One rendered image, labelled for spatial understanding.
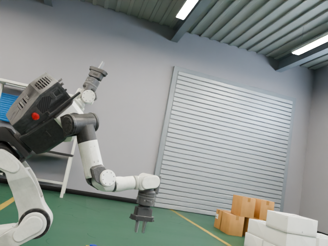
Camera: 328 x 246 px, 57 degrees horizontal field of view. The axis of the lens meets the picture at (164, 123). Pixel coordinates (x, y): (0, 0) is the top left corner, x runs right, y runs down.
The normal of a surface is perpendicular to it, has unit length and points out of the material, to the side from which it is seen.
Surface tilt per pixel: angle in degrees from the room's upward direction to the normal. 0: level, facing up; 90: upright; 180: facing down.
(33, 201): 90
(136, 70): 90
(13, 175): 90
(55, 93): 112
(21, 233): 90
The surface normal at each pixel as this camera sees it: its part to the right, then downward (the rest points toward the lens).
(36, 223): 0.26, -0.10
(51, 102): 0.58, 0.35
